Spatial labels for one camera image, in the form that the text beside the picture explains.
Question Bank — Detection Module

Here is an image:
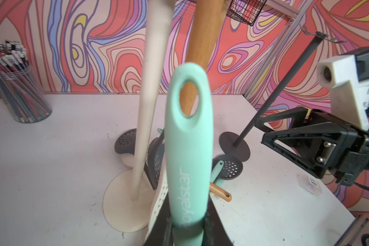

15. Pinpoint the black wire basket back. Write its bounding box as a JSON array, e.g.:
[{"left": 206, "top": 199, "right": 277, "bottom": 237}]
[{"left": 193, "top": 0, "right": 266, "bottom": 27}]

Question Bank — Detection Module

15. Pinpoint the grey slotted spoon mint handle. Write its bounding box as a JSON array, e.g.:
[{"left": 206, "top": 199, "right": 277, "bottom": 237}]
[{"left": 211, "top": 153, "right": 244, "bottom": 188}]

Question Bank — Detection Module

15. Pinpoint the cream skimmer on table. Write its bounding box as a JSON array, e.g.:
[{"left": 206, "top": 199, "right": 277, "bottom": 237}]
[{"left": 120, "top": 153, "right": 134, "bottom": 168}]

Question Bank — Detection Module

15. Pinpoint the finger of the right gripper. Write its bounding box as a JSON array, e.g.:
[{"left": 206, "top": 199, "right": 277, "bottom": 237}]
[
  {"left": 255, "top": 107, "right": 309, "bottom": 132},
  {"left": 260, "top": 122, "right": 348, "bottom": 179}
]

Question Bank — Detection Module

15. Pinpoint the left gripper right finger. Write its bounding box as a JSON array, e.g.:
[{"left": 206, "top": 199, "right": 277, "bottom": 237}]
[{"left": 202, "top": 201, "right": 233, "bottom": 246}]

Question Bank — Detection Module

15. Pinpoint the grey skimmer mint handle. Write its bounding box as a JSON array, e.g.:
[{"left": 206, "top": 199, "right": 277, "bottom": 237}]
[{"left": 145, "top": 129, "right": 165, "bottom": 190}]

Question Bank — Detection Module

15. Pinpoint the grey slotted spatula mint handle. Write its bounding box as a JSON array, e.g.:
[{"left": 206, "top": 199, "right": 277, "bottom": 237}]
[{"left": 114, "top": 129, "right": 136, "bottom": 154}]

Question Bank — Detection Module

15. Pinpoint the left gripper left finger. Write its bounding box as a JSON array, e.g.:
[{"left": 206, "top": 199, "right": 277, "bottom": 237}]
[{"left": 144, "top": 203, "right": 174, "bottom": 246}]

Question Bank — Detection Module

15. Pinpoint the cream skimmer wooden handle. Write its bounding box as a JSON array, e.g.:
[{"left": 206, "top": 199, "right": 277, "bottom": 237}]
[{"left": 145, "top": 0, "right": 231, "bottom": 240}]

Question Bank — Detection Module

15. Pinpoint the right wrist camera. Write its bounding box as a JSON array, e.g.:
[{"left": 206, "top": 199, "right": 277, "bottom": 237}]
[{"left": 316, "top": 47, "right": 369, "bottom": 131}]

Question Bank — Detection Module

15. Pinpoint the cream slotted spoon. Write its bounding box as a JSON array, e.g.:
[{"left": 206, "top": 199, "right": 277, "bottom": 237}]
[{"left": 210, "top": 182, "right": 232, "bottom": 202}]

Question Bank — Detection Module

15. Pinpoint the pen holder cup with pens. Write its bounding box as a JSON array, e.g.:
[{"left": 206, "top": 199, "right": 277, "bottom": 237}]
[{"left": 0, "top": 40, "right": 52, "bottom": 124}]

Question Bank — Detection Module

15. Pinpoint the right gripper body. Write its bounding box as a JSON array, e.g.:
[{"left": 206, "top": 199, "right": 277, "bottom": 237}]
[{"left": 307, "top": 110, "right": 369, "bottom": 186}]

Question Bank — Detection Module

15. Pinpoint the dark grey utensil rack stand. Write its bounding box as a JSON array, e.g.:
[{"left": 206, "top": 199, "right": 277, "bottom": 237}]
[{"left": 219, "top": 26, "right": 346, "bottom": 163}]

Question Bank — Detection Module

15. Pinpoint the cream skimmer mint handle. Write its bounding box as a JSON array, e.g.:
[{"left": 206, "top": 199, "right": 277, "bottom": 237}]
[{"left": 165, "top": 63, "right": 213, "bottom": 246}]

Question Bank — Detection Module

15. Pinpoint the cream utensil rack stand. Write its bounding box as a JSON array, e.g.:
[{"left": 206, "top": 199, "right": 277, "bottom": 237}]
[{"left": 102, "top": 1, "right": 175, "bottom": 232}]

